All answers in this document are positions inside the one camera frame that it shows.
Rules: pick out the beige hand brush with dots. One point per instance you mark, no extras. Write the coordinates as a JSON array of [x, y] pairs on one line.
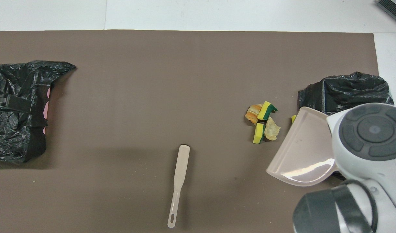
[[180, 168]]

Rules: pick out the orange layered sponge chunk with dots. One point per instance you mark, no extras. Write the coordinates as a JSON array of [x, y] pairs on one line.
[[253, 114]]

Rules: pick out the yellow green sponge strip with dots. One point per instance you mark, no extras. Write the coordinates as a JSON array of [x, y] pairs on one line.
[[258, 133]]

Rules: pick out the yellow green sponge piece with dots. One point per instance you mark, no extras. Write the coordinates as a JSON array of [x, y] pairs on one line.
[[266, 110]]

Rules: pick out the pale beige sponge chunk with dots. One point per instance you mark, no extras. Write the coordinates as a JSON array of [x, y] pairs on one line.
[[272, 129]]

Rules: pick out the beige plastic dustpan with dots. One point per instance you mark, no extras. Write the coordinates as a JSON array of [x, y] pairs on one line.
[[301, 152]]

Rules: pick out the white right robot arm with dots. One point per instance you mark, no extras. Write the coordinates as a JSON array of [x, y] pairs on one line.
[[372, 129]]

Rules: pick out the pink bin under bag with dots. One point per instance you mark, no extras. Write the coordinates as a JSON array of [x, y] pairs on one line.
[[46, 110]]

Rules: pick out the torn black bag lined bin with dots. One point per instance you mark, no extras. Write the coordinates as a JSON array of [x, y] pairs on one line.
[[16, 136]]

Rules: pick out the brown table mat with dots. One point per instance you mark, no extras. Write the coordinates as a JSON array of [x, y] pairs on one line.
[[185, 51]]

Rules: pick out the dark ribbed panel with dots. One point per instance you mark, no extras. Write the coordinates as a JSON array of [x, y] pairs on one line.
[[393, 9]]

